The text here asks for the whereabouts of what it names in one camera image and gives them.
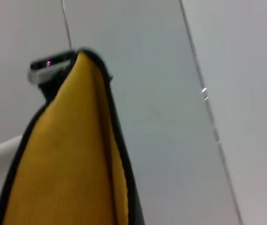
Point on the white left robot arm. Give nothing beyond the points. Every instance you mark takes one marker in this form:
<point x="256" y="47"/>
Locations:
<point x="2" y="152"/>

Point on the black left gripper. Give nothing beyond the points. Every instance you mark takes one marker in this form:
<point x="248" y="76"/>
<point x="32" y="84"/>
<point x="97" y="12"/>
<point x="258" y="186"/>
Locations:
<point x="51" y="86"/>

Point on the yellow towel with black trim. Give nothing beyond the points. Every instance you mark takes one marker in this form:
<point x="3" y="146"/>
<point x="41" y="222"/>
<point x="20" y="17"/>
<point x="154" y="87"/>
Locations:
<point x="65" y="152"/>

